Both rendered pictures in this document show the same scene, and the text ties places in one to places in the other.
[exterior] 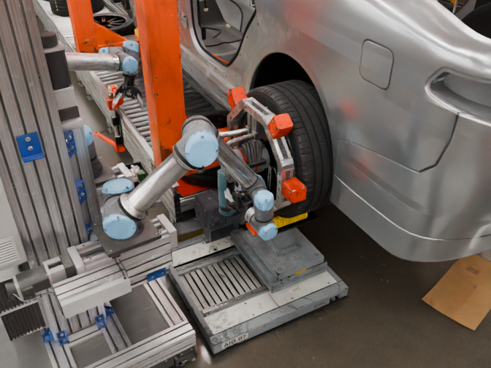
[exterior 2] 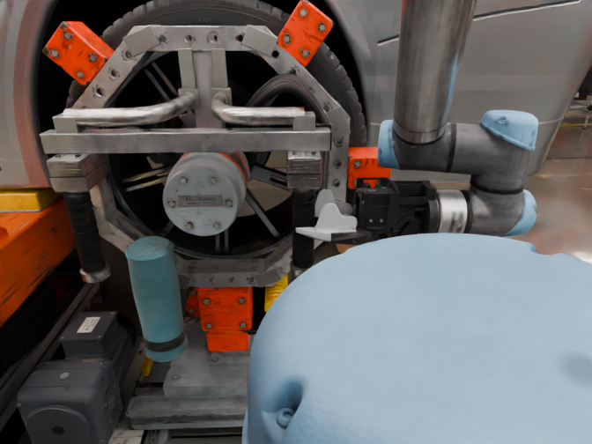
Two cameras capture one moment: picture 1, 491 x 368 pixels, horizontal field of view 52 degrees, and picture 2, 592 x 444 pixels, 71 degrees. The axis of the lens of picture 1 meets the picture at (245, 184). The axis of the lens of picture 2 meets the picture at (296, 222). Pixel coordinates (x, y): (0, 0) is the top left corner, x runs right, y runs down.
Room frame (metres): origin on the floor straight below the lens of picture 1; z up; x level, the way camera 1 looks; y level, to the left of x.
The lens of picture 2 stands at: (1.59, 0.60, 1.12)
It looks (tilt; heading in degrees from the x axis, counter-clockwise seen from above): 25 degrees down; 296
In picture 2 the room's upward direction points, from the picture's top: straight up
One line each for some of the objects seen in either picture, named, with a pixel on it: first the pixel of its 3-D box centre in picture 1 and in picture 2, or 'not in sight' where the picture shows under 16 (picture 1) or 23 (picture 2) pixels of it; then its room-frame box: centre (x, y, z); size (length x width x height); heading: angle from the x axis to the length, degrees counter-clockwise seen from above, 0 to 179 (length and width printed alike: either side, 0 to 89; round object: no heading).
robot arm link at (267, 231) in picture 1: (263, 225); (492, 210); (1.57, -0.07, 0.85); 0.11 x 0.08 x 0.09; 28
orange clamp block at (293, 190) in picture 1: (293, 190); (366, 167); (1.82, -0.21, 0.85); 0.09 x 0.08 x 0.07; 28
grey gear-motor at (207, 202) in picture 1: (231, 212); (101, 378); (2.43, 0.09, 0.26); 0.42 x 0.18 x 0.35; 118
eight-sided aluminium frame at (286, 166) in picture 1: (257, 158); (215, 170); (2.10, -0.06, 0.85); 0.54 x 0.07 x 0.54; 28
